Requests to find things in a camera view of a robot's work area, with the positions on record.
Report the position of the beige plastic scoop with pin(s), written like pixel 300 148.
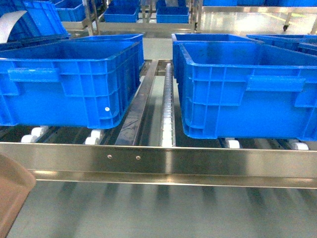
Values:
pixel 16 182

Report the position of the blue bin front left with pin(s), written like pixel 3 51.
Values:
pixel 70 83

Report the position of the blue bin front right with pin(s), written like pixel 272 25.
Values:
pixel 247 90

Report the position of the steel shelf rack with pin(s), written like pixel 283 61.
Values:
pixel 65 153

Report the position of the blue bin rear right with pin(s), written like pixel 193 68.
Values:
pixel 178 38

